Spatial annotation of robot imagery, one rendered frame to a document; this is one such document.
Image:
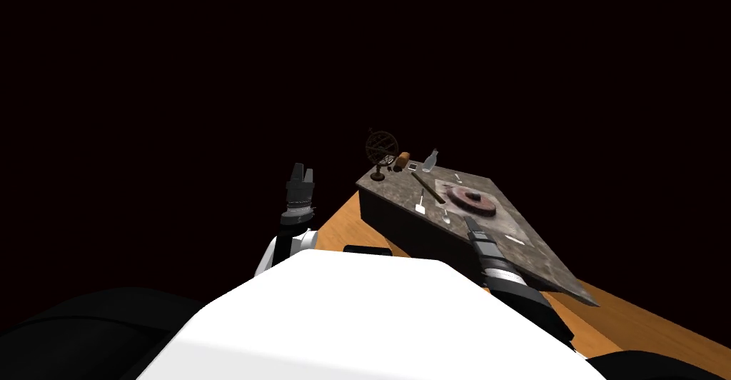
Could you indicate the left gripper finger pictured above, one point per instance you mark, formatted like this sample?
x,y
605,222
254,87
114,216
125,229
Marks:
x,y
309,175
297,172

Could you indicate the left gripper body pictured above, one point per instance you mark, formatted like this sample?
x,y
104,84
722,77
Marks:
x,y
300,190

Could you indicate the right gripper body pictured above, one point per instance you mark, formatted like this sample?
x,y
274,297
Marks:
x,y
485,244

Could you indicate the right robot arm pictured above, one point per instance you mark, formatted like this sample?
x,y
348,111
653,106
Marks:
x,y
517,288

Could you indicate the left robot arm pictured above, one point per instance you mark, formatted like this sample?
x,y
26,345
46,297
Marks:
x,y
294,211

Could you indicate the white knife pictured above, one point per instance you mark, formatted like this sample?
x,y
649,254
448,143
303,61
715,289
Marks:
x,y
514,240

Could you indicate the red-brown round plate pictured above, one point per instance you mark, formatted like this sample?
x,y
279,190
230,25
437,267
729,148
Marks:
x,y
471,200

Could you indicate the silver spoon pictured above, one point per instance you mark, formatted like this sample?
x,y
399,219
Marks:
x,y
446,218

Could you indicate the white spatula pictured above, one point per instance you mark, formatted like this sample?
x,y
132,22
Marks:
x,y
421,207

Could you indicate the dark armillary sphere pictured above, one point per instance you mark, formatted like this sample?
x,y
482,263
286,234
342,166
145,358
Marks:
x,y
381,150

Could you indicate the brown wooden stick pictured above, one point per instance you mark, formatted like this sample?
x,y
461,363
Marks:
x,y
427,188

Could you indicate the grey stone table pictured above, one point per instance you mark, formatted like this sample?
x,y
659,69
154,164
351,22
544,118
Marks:
x,y
400,197

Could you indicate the brown bread loaf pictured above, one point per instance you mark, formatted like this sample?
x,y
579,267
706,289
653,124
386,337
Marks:
x,y
402,160

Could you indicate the clear glass bottle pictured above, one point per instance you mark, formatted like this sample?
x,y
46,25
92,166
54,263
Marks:
x,y
430,162

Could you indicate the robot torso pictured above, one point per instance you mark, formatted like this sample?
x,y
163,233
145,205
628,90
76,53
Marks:
x,y
354,323

